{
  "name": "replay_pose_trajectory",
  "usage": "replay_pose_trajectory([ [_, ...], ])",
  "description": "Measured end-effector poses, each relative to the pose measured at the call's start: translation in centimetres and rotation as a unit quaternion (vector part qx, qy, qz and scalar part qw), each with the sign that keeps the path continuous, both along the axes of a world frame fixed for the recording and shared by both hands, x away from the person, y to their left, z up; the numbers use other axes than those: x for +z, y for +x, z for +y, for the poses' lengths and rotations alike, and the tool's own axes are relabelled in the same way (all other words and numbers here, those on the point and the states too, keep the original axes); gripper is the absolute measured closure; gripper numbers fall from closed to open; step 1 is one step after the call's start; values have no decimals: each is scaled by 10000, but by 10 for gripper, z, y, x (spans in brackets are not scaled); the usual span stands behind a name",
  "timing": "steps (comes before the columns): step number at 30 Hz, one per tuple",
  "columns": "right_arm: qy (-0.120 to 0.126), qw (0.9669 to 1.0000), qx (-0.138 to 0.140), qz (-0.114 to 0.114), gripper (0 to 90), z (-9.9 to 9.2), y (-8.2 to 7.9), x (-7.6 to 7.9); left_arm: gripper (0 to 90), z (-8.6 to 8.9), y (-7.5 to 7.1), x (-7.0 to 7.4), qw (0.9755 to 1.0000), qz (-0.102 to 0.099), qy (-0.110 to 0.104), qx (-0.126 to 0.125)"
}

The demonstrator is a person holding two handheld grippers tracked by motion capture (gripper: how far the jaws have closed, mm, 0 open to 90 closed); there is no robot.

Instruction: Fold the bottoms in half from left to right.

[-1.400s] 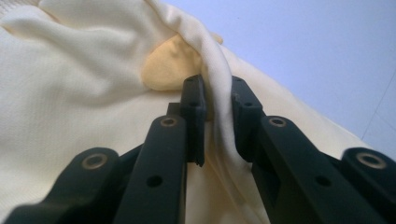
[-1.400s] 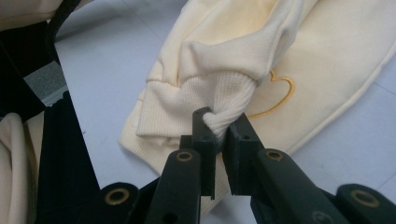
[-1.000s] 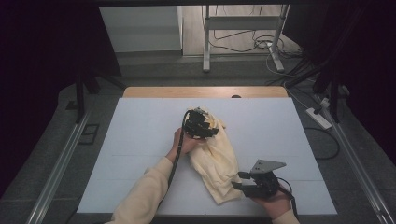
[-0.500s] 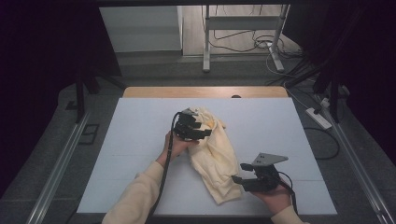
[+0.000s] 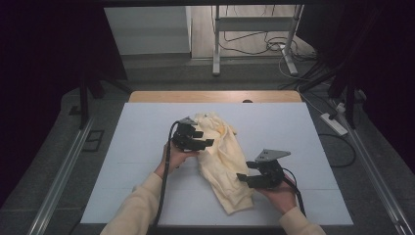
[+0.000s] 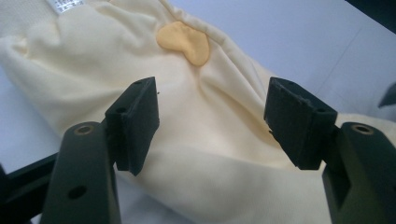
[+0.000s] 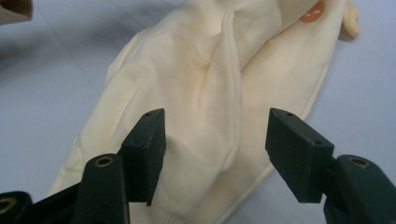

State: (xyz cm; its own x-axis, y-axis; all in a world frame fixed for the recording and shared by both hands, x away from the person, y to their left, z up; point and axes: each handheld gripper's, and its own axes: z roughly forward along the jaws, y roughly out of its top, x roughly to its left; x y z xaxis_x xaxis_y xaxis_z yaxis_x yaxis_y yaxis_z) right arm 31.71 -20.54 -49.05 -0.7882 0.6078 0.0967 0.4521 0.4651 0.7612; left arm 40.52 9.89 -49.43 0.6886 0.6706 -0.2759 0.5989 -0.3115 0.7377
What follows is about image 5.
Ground black floor cable loop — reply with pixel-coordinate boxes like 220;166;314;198
317;132;357;169

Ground white power strip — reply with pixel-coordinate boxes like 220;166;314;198
319;113;349;137

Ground aluminium floor rail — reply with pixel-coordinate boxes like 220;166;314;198
335;106;415;235
26;117;95;235

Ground cream baby pants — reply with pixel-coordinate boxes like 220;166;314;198
193;111;256;216

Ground dark floor plate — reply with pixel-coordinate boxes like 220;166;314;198
81;129;106;153

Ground wooden table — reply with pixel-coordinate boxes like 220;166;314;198
128;90;303;104

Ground tangle of floor cables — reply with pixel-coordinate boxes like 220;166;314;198
217;29;318;63

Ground white wall panel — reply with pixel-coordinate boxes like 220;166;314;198
104;5;193;56

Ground white metal stand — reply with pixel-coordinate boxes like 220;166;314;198
211;4;305;78

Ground person's left hand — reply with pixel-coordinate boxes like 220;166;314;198
154;141;201;179

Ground person's right hand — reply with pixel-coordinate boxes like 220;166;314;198
254;173;299;215

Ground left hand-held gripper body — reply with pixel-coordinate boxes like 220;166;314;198
171;116;206;152

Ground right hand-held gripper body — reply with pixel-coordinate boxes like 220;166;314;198
246;148;293;190

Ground light blue table mat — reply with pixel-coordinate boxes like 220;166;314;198
80;102;354;227

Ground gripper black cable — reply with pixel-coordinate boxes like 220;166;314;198
281;166;307;217
147;120;181;235

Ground black metal stand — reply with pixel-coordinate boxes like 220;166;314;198
327;74;368;130
77;63;133;130

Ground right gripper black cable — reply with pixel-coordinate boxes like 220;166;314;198
281;166;307;217

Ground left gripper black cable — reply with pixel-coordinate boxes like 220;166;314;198
147;120;181;235

